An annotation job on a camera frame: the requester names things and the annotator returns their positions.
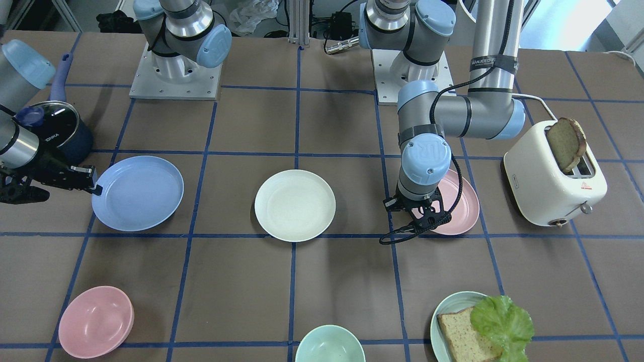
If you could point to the green lettuce leaf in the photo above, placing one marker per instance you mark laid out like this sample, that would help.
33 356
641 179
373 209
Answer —
505 324

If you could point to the white chair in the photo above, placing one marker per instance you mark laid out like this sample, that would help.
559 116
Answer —
467 11

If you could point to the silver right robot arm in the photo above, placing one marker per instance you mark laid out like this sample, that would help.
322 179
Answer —
186 30

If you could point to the cream white plate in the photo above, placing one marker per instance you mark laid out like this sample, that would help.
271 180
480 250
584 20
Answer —
295 205

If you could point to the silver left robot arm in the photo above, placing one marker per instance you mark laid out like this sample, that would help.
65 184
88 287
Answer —
482 107

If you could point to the crumpled plastic bag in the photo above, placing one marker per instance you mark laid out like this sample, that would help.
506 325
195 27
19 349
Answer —
248 14

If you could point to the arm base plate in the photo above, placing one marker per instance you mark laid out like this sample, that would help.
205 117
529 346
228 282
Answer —
174 78
392 70

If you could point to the pink bowl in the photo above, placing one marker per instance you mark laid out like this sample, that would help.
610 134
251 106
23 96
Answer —
96 322

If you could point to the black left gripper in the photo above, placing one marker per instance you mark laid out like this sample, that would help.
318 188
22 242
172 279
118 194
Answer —
392 203

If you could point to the black power adapter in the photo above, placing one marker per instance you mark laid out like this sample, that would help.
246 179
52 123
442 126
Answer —
340 26

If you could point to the white toaster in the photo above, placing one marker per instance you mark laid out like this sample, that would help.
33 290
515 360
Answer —
544 195

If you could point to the dark blue pot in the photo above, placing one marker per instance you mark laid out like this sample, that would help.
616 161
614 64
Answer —
57 122

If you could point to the toast slice in toaster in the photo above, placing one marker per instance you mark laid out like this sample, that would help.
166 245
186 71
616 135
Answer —
568 143

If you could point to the blue plate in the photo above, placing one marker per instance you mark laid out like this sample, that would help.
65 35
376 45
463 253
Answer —
138 193

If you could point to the bread slice on plate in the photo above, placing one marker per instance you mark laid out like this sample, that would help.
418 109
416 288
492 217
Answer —
464 342

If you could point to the mint green bowl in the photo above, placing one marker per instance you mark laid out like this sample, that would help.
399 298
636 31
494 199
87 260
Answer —
330 343

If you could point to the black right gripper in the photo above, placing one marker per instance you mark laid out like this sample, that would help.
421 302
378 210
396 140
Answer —
46 168

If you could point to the light green plate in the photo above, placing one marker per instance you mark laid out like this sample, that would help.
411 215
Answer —
453 303

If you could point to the pink plate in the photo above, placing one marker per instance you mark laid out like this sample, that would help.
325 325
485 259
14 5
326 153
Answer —
463 208

